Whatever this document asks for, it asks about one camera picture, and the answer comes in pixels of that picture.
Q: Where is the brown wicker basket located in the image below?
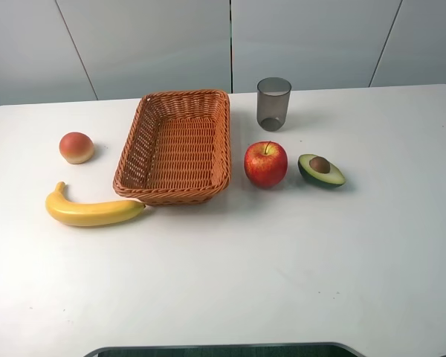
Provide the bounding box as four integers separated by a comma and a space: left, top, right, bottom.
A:
113, 89, 231, 206

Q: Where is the round bread bun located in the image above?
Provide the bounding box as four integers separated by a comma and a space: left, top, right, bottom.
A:
59, 132, 94, 164

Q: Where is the halved avocado with pit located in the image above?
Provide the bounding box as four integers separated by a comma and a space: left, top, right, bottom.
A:
297, 154, 346, 188

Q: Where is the yellow banana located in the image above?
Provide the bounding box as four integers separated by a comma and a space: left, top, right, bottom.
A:
45, 181, 146, 227

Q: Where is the red apple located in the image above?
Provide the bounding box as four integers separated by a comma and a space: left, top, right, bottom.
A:
244, 141, 288, 189

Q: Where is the grey translucent plastic cup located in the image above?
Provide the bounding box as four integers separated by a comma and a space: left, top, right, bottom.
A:
256, 77, 292, 132

